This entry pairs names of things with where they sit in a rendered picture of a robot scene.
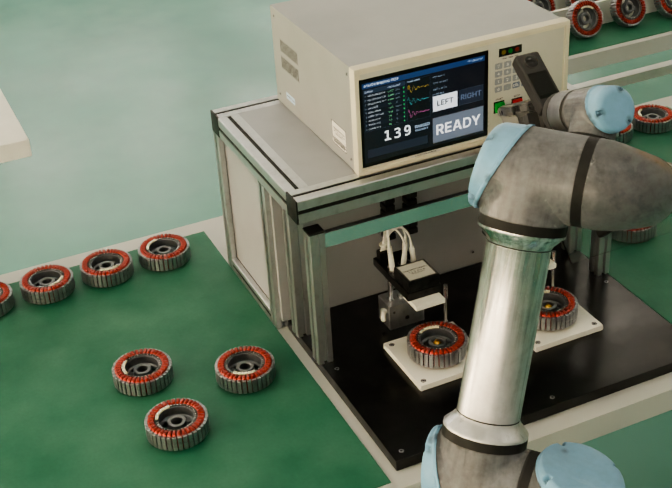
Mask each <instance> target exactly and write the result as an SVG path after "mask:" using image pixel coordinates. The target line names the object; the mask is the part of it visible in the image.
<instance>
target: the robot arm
mask: <svg viewBox="0 0 672 488"><path fill-rule="evenodd" d="M512 66H513V68H514V70H515V72H516V73H517V75H518V77H519V79H520V81H521V83H522V85H523V87H524V89H525V91H526V92H527V94H528V96H529V98H530V99H529V100H525V101H521V102H517V103H512V104H507V105H503V106H501V107H499V108H498V110H497V112H498V116H499V117H501V119H502V122H503V123H502V124H499V125H497V126H496V127H495V128H494V129H493V130H492V131H491V132H490V133H489V135H488V136H487V138H486V140H485V141H484V143H483V145H482V147H481V150H480V152H479V154H478V157H477V159H476V162H475V165H474V168H473V171H472V175H471V178H470V183H469V188H468V190H469V193H468V201H469V203H470V205H472V206H474V208H480V209H479V216H478V225H479V226H480V227H481V229H482V230H483V232H484V233H485V235H486V244H485V249H484V255H483V261H482V267H481V272H480V278H479V284H478V289H477V295H476V301H475V307H474V312H473V318H472V324H471V330H470V335H469V341H468V347H467V352H466V358H465V364H464V370H463V375H462V381H461V387H460V393H459V398H458V404H457V407H456V409H454V410H453V411H451V412H450V413H448V414H446V415H445V416H444V419H443V423H442V424H441V425H436V426H434V427H433V428H432V429H431V431H430V433H429V435H428V437H427V440H426V444H425V452H424V453H423V457H422V465H421V488H625V483H624V479H623V476H622V474H621V472H620V471H619V469H617V468H616V467H615V464H614V463H613V462H612V461H611V460H610V459H609V458H608V457H607V456H606V455H604V454H603V453H601V452H600V451H598V450H596V449H594V448H592V447H589V446H587V445H583V444H580V443H574V442H564V443H563V444H562V445H560V444H559V443H555V444H552V445H550V446H548V447H546V448H545V449H544V450H543V451H542V452H538V451H534V450H531V449H527V444H528V438H529V433H528V431H527V429H526V428H525V427H524V425H523V424H522V423H521V421H520V418H521V413H522V407H523V402H524V397H525V391H526V386H527V381H528V375H529V370H530V365H531V359H532V354H533V348H534V343H535V338H536V332H537V327H538V322H539V316H540V311H541V306H542V300H543V295H544V290H545V284H546V279H547V274H548V268H549V263H550V258H551V252H552V249H553V248H554V247H555V246H556V245H558V244H559V243H561V242H562V241H563V240H565V239H566V237H567V232H568V227H569V226H574V227H579V228H585V229H589V230H598V231H622V230H632V229H638V228H645V227H649V226H653V225H655V224H657V223H659V222H661V221H663V220H664V219H666V218H667V217H668V216H669V215H670V214H671V213H672V163H671V162H666V161H665V160H663V159H661V158H660V157H657V156H655V155H652V154H649V153H647V152H645V151H642V150H640V149H637V148H635V147H632V146H629V145H627V144H624V143H621V142H618V141H615V139H616V135H617V133H618V132H620V131H622V130H624V129H626V128H627V127H628V126H629V124H630V123H631V122H632V120H633V117H634V112H635V107H634V102H633V99H632V97H631V95H630V94H629V93H628V92H627V91H626V90H625V89H624V88H622V87H620V86H616V85H595V86H593V87H587V88H580V89H572V90H565V91H561V92H559V90H558V88H557V86H556V84H555V82H554V81H553V79H552V77H551V75H550V73H549V71H548V69H547V68H546V66H545V64H544V62H543V60H542V58H541V56H540V55H539V53H538V52H531V53H527V54H523V55H519V56H516V57H515V58H514V61H513V63H512Z"/></svg>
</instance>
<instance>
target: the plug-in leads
mask: <svg viewBox="0 0 672 488"><path fill-rule="evenodd" d="M397 229H402V230H403V232H404V238H403V236H402V235H401V233H400V232H399V231H398V230H397ZM393 231H397V232H398V234H399V235H400V237H401V238H402V241H403V242H402V256H401V265H403V264H406V262H407V261H408V258H407V236H406V233H407V235H408V237H409V240H410V242H409V243H410V247H409V252H410V261H411V262H414V261H416V256H415V250H414V247H413V244H412V240H411V236H410V234H409V233H408V231H407V230H406V229H405V228H404V227H402V226H400V227H397V228H393V229H390V230H386V231H383V241H382V242H380V243H379V246H380V247H381V249H378V250H377V258H378V259H379V260H380V261H384V260H387V259H388V264H389V272H390V273H394V267H395V261H394V257H393V251H392V246H391V245H390V238H389V235H390V234H391V233H392V232H393Z"/></svg>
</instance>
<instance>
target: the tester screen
mask: <svg viewBox="0 0 672 488"><path fill-rule="evenodd" d="M482 84H483V100H479V101H475V102H472V103H468V104H464V105H460V106H456V107H452V108H448V109H444V110H440V111H436V112H433V97H434V96H438V95H442V94H446V93H450V92H454V91H458V90H462V89H466V88H470V87H474V86H478V85H482ZM484 84H485V55H483V56H479V57H475V58H471V59H466V60H462V61H458V62H454V63H450V64H445V65H441V66H437V67H433V68H429V69H424V70H420V71H416V72H412V73H408V74H403V75H399V76H395V77H391V78H387V79H383V80H378V81H374V82H370V83H366V84H362V103H363V123H364V144H365V164H367V163H371V162H375V161H379V160H382V159H386V158H390V157H394V156H398V155H401V154H405V153H409V152H413V151H417V150H420V149H424V148H428V147H432V146H436V145H439V144H443V143H447V142H451V141H455V140H458V139H462V138H466V137H470V136H474V135H477V134H481V133H484ZM480 106H483V131H479V132H475V133H471V134H467V135H464V136H460V137H456V138H452V139H448V140H445V141H441V142H437V143H433V118H436V117H440V116H444V115H448V114H452V113H456V112H460V111H464V110H468V109H472V108H476V107H480ZM411 123H412V124H413V135H412V136H408V137H404V138H400V139H396V140H392V141H388V142H385V143H383V137H382V131H383V130H387V129H391V128H395V127H399V126H403V125H407V124H411ZM425 135H428V143H425V144H422V145H418V146H414V147H410V148H406V149H403V150H399V151H395V152H391V153H387V154H383V155H380V156H376V157H372V158H368V150H371V149H375V148H379V147H383V146H387V145H391V144H394V143H398V142H402V141H406V140H410V139H414V138H418V137H422V136H425Z"/></svg>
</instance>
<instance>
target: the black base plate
mask: <svg viewBox="0 0 672 488"><path fill-rule="evenodd" d="M561 243H562V242H561ZM561 243H559V244H558V245H556V246H555V247H554V248H553V249H552V251H553V250H555V251H556V268H555V287H559V288H562V289H564V290H567V291H568V292H571V293H572V294H573V295H574V296H575V297H576V298H577V300H578V304H579V305H580V306H581V307H582V308H584V309H585V310H586V311H587V312H588V313H590V314H591V315H592V316H593V317H594V318H595V319H597V320H598V321H599V322H600V323H601V324H602V325H603V330H601V331H598V332H595V333H592V334H589V335H586V336H583V337H580V338H577V339H574V340H571V341H568V342H565V343H562V344H559V345H556V346H553V347H551V348H548V349H545V350H542V351H539V352H535V351H534V350H533V354H532V359H531V365H530V370H529V375H528V381H527V386H526V391H525V397H524V402H523V407H522V413H521V418H520V421H521V423H522V424H523V425H526V424H529V423H532V422H535V421H537V420H540V419H543V418H546V417H548V416H551V415H554V414H557V413H559V412H562V411H565V410H568V409H571V408H573V407H576V406H579V405H582V404H584V403H587V402H590V401H593V400H596V399H598V398H601V397H604V396H607V395H609V394H612V393H615V392H618V391H620V390H623V389H626V388H629V387H632V386H634V385H637V384H640V383H643V382H645V381H648V380H651V379H654V378H656V377H659V376H662V375H665V374H668V373H670V372H672V324H670V323H669V322H668V321H667V320H665V319H664V318H663V317H661V316H660V315H659V314H658V313H656V312H655V311H654V310H653V309H651V308H650V307H649V306H648V305H646V304H645V303H644V302H642V301H641V300H640V299H639V298H637V297H636V296H635V295H634V294H632V293H631V292H630V291H629V290H627V289H626V288H625V287H623V286H622V285H621V284H620V283H618V282H617V281H616V280H615V279H613V278H612V277H611V276H610V275H608V274H607V273H606V274H604V273H603V272H602V274H601V275H600V276H596V275H594V271H593V272H591V271H589V259H588V258H587V259H584V260H581V261H578V262H575V263H570V260H569V258H568V255H567V253H566V250H563V249H562V248H561ZM481 267H482V262H479V263H476V264H473V265H469V266H466V267H463V268H459V269H456V270H453V271H450V272H446V273H443V274H440V275H439V276H440V283H441V286H442V291H441V292H439V293H440V294H441V295H442V296H443V297H444V293H443V285H444V284H447V285H448V322H452V321H453V322H454V323H455V324H456V325H458V327H461V328H462V329H463V330H464V332H466V334H467V336H468V337H469V335H470V330H471V324H472V318H473V312H474V307H475V301H476V295H477V289H478V284H479V278H480V272H481ZM387 292H388V290H387V291H384V292H380V293H377V294H374V295H371V296H367V297H364V298H361V299H357V300H354V301H351V302H348V303H344V304H341V305H338V306H334V307H331V308H330V318H331V332H332V347H333V361H331V362H328V361H327V360H326V361H324V363H325V364H322V365H318V363H317V360H315V359H314V358H313V351H312V338H311V334H309V335H307V334H306V333H305V334H303V337H300V338H298V337H297V336H296V333H294V332H293V331H292V320H288V327H289V330H290V332H291V333H292V334H293V336H294V337H295V338H296V340H297V341H298V342H299V344H300V345H301V346H302V347H303V349H304V350H305V351H306V353H307V354H308V355H309V357H310V358H311V359H312V361H313V362H314V363H315V365H316V366H317V367H318V369H319V370H320V371H321V372H322V374H323V375H324V376H325V378H326V379H327V380H328V382H329V383H330V384H331V386H332V387H333V388H334V390H335V391H336V392H337V393H338V395H339V396H340V397H341V399H342V400H343V401H344V403H345V404H346V405H347V407H348V408H349V409H350V411H351V412H352V413H353V415H354V416H355V417H356V418H357V420H358V421H359V422H360V424H361V425H362V426H363V428H364V429H365V430H366V432H367V433H368V434H369V436H370V437H371V438H372V439H373V441H374V442H375V443H376V445H377V446H378V447H379V449H380V450H381V451H382V453H383V454H384V455H385V457H386V458H387V459H388V461H389V462H390V463H391V464H392V466H393V467H394V468H395V470H396V471H399V470H402V469H404V468H407V467H410V466H413V465H415V464H418V463H421V462H422V457H423V453H424V452H425V444H426V440H427V437H428V435H429V433H430V431H431V429H432V428H433V427H434V426H436V425H441V424H442V423H443V419H444V416H445V415H446V414H448V413H450V412H451V411H453V410H454V409H456V407H457V404H458V398H459V393H460V387H461V381H462V378H459V379H456V380H453V381H450V382H447V383H444V384H441V385H438V386H435V387H432V388H429V389H427V390H424V391H420V390H419V389H418V387H417V386H416V385H415V384H414V383H413V382H412V380H411V379H410V378H409V377H408V376H407V375H406V373H405V372H404V371H403V370H402V369H401V368H400V367H399V365H398V364H397V363H396V362H395V361H394V360H393V358H392V357H391V356H390V355H389V354H388V353H387V351H386V350H385V349H384V343H386V342H389V341H392V340H396V339H399V338H402V337H405V336H407V335H408V333H409V331H411V329H412V328H414V327H415V326H417V325H419V324H421V323H426V322H430V323H431V321H435V323H436V321H440V322H441V321H444V303H442V304H439V305H436V306H433V307H429V308H426V309H424V320H421V321H418V322H415V323H412V324H409V325H406V326H403V327H399V328H396V329H393V330H390V329H389V328H388V327H387V326H386V325H385V324H384V323H382V321H381V319H380V318H379V303H378V295H380V294H384V293H387Z"/></svg>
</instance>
